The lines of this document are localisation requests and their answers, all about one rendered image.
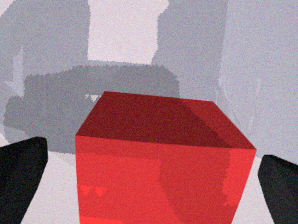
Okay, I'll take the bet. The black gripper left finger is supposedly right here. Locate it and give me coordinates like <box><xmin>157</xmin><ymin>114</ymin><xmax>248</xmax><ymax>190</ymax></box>
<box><xmin>0</xmin><ymin>136</ymin><xmax>48</xmax><ymax>224</ymax></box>

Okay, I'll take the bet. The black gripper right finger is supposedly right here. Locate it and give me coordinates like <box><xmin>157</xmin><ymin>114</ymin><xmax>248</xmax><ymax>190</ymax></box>
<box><xmin>258</xmin><ymin>155</ymin><xmax>298</xmax><ymax>224</ymax></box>

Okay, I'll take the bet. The red block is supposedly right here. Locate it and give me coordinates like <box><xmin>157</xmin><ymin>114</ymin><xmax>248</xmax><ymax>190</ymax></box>
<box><xmin>74</xmin><ymin>91</ymin><xmax>257</xmax><ymax>224</ymax></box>

